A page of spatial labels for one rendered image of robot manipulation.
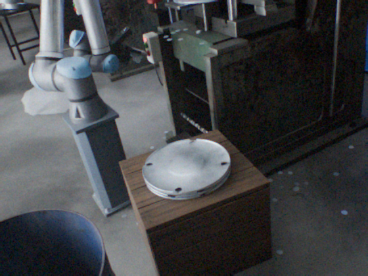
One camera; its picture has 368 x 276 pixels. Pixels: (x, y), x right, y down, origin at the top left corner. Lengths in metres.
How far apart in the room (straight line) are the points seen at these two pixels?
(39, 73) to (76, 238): 0.71
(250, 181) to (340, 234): 0.48
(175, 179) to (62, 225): 0.36
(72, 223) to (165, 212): 0.26
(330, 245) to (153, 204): 0.67
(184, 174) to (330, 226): 0.63
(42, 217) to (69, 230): 0.08
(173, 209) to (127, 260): 0.44
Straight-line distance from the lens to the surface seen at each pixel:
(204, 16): 1.54
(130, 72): 3.10
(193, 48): 1.56
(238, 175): 1.13
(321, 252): 1.39
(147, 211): 1.07
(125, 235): 1.53
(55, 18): 1.51
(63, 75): 1.38
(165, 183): 1.10
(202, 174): 1.11
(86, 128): 1.40
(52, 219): 1.01
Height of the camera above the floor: 1.06
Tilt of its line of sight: 31 degrees down
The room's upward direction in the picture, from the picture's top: 10 degrees counter-clockwise
